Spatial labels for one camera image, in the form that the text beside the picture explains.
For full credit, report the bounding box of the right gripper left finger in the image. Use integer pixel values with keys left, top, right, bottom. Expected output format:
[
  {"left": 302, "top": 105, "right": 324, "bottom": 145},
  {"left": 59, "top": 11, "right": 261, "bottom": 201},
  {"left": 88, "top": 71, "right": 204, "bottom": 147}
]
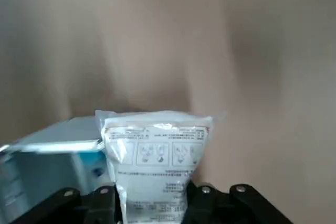
[{"left": 7, "top": 185, "right": 123, "bottom": 224}]

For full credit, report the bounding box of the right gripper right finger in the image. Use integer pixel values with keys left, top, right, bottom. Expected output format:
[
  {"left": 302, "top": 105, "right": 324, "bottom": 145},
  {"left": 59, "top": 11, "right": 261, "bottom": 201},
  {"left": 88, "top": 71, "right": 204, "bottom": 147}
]
[{"left": 183, "top": 180, "right": 290, "bottom": 224}]

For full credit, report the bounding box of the blue cotton swab packet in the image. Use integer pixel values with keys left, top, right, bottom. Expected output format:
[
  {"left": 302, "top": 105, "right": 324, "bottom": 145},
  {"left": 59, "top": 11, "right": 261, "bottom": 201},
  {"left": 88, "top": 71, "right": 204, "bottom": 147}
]
[{"left": 75, "top": 150, "right": 108, "bottom": 188}]

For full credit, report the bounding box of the silver aluminium medicine case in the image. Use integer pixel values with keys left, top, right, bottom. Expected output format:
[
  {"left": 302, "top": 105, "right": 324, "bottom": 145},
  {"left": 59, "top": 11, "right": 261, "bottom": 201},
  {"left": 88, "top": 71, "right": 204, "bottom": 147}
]
[{"left": 0, "top": 115, "right": 110, "bottom": 209}]

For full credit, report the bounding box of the white gauze packet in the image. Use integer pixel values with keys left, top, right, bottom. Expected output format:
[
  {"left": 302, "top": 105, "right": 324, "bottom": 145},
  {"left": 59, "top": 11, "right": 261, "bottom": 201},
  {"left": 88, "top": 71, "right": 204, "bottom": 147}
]
[{"left": 94, "top": 109, "right": 227, "bottom": 224}]

